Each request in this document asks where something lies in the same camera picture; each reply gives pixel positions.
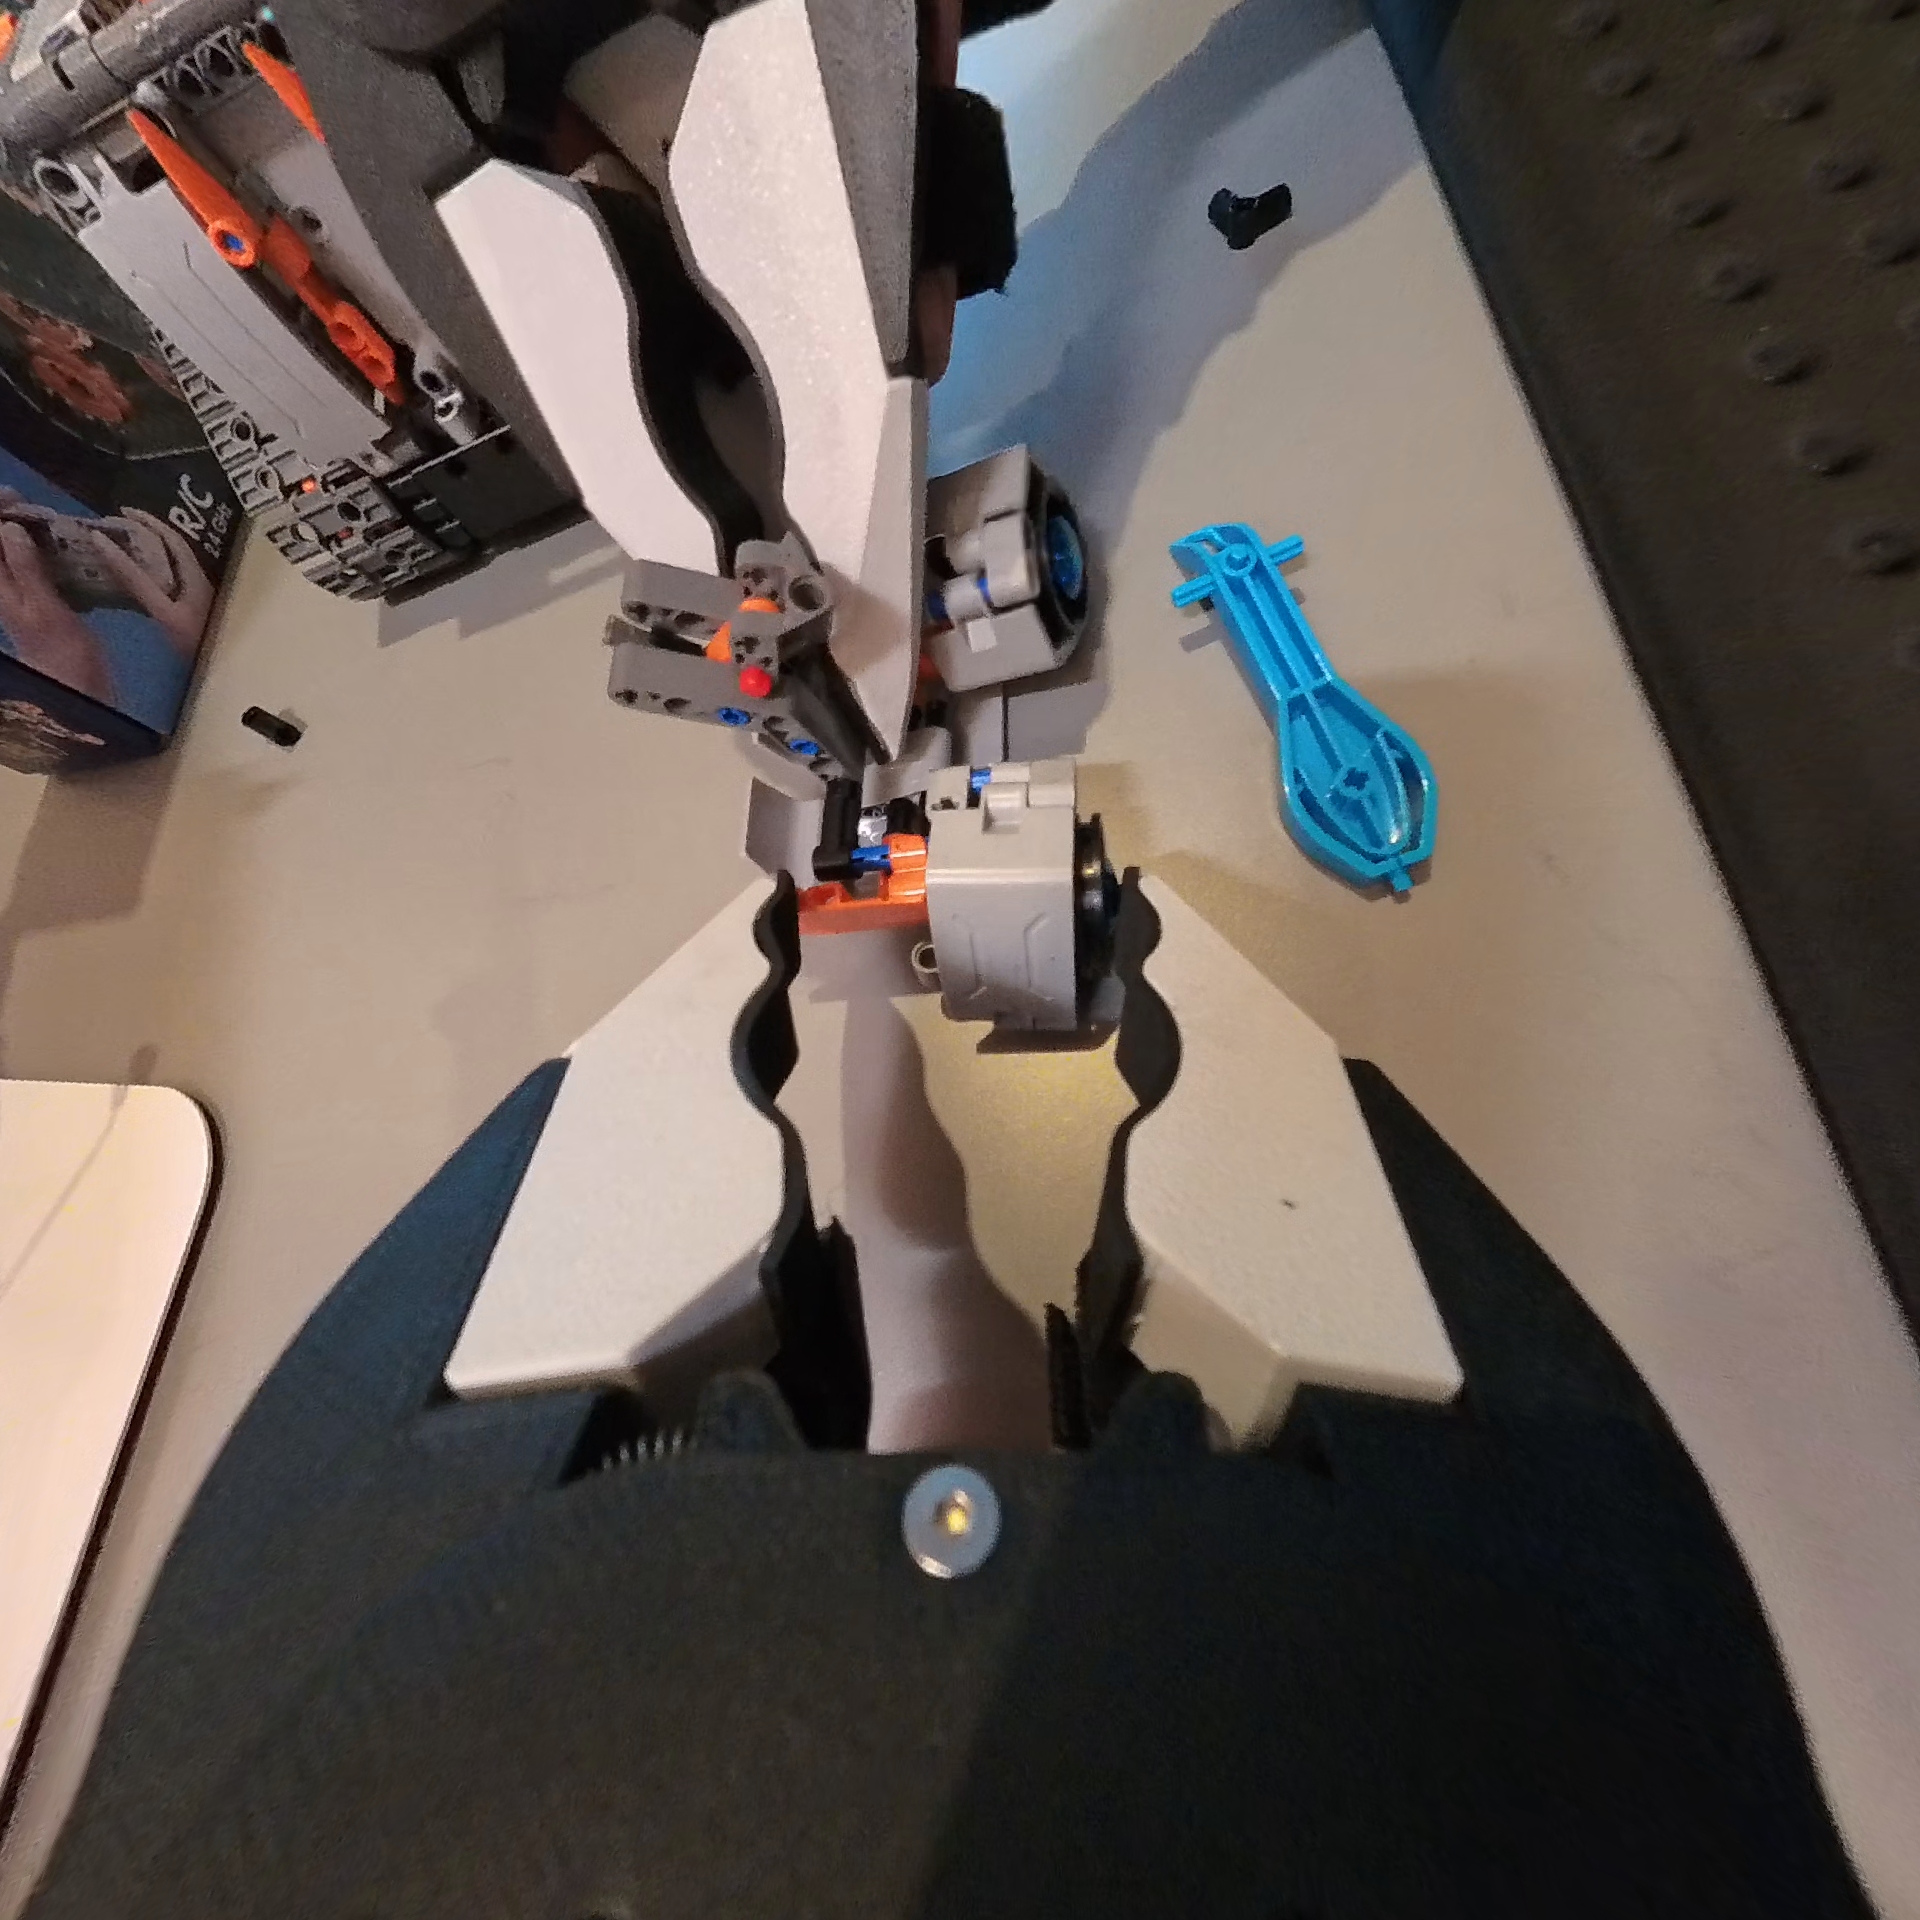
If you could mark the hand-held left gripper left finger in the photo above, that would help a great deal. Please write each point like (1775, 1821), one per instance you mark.
(632, 1200)

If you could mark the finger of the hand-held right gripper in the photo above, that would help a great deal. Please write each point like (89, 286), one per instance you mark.
(826, 269)
(601, 332)

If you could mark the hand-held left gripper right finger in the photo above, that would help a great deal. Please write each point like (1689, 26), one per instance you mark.
(1293, 1200)

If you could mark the grey orange tracked toy robot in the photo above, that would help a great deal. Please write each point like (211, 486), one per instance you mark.
(271, 332)

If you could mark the grey orange toy robot arm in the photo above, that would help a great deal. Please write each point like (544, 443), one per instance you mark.
(1006, 572)
(1006, 915)

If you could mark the black angled connector pin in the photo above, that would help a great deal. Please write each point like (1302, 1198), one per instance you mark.
(1246, 210)

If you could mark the blue plastic brick separator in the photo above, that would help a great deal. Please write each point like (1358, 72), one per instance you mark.
(1335, 750)

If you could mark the small black connector pin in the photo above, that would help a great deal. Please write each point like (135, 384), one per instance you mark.
(271, 721)

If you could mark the blue robot kit box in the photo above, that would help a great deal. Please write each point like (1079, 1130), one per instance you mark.
(91, 572)

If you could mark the white articulated holder stand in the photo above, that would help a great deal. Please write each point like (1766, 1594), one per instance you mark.
(75, 1350)

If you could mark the black perforated foam mat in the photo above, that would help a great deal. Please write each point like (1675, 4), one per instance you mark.
(1710, 450)

